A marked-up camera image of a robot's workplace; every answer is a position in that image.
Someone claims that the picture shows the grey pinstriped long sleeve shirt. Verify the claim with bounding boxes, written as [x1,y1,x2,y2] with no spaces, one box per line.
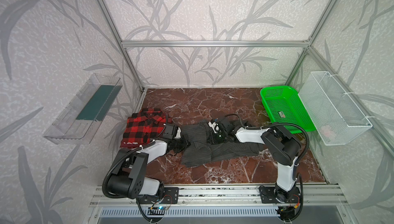
[181,121,266,168]

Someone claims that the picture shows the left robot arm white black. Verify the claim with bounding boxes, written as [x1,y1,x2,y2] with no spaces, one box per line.
[102,124,189,203]

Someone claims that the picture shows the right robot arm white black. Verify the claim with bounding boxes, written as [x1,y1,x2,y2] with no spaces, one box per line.
[208,121,301,203]

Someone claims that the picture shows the red black plaid folded shirt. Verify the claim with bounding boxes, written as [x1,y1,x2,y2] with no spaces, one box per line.
[120,108,173,149]

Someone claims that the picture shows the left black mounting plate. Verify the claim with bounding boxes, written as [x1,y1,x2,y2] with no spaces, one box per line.
[139,187,180,204]

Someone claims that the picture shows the black mounting plate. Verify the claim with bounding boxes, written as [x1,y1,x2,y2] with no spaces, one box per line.
[139,187,180,204]
[259,186,302,204]

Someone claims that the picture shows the green plastic basket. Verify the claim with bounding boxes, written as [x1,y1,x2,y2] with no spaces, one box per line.
[260,85,316,132]

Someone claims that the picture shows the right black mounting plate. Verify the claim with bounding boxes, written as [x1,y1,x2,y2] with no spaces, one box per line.
[259,186,302,204]

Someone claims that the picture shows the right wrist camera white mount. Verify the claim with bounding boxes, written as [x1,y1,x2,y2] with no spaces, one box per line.
[208,120,222,134]

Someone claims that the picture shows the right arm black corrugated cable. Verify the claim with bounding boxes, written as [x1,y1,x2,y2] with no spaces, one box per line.
[224,114,309,222]

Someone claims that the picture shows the clear plastic wall tray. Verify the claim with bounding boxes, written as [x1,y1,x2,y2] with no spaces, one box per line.
[43,74,123,145]

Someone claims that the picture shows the aluminium horizontal frame bar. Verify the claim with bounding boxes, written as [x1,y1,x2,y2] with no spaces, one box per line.
[121,40,309,48]

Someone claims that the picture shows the white wire mesh basket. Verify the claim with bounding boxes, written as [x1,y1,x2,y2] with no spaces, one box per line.
[299,71,372,146]

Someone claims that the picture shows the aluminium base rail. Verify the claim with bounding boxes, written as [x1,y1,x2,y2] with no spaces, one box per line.
[89,183,348,208]

